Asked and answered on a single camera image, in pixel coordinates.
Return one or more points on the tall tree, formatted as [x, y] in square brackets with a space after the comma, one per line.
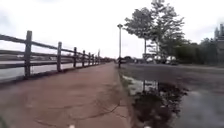
[156, 26]

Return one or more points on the wooden rail fence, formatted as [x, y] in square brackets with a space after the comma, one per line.
[28, 53]

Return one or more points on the dark green bushes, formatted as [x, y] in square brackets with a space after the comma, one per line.
[196, 51]

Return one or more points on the street lamp pole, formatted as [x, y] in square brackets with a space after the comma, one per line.
[119, 43]

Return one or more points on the vehicle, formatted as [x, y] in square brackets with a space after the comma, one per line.
[171, 61]

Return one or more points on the robot's own part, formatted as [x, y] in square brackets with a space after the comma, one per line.
[147, 126]
[71, 126]

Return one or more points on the building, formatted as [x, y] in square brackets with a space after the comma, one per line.
[220, 43]

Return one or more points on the grey asphalt road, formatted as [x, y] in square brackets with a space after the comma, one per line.
[186, 75]

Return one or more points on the puddle of water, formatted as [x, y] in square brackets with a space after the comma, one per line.
[156, 100]

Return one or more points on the reddish paved path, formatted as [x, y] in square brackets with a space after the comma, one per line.
[76, 96]

